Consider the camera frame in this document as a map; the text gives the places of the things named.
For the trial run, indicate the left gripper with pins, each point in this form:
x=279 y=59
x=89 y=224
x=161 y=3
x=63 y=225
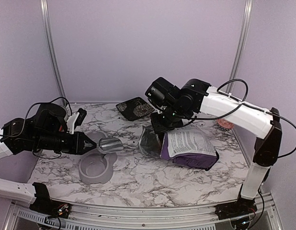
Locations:
x=77 y=148

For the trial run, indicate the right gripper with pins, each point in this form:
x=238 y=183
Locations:
x=158 y=128

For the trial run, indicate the metal food scoop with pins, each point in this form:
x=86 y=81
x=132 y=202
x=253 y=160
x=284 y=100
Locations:
x=110 y=145

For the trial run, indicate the grey double pet bowl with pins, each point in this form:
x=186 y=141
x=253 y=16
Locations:
x=96 y=168

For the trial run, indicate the purple pet food bag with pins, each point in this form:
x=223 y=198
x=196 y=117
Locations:
x=188 y=146

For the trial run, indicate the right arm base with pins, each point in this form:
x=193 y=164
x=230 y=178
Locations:
x=232 y=210

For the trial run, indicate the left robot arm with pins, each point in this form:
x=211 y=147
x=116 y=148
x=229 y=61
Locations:
x=51 y=128

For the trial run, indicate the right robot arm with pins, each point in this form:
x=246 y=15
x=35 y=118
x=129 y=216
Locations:
x=197 y=96

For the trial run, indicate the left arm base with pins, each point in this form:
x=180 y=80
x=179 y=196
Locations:
x=54 y=210

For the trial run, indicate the black floral square plate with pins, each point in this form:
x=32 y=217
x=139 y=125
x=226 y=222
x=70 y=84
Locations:
x=134 y=109

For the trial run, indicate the red patterned small bowl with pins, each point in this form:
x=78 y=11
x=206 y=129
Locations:
x=224 y=124

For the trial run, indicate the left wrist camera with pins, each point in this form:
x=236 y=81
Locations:
x=75 y=120

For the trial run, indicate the front aluminium rail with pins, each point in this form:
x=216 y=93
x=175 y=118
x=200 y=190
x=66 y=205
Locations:
x=199 y=217

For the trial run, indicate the right aluminium frame post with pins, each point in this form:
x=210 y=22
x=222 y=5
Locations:
x=242 y=37

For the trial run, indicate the aluminium frame post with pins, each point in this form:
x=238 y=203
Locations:
x=51 y=47
x=242 y=37

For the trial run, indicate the left aluminium frame post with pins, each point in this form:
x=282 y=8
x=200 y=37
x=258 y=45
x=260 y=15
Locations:
x=51 y=47

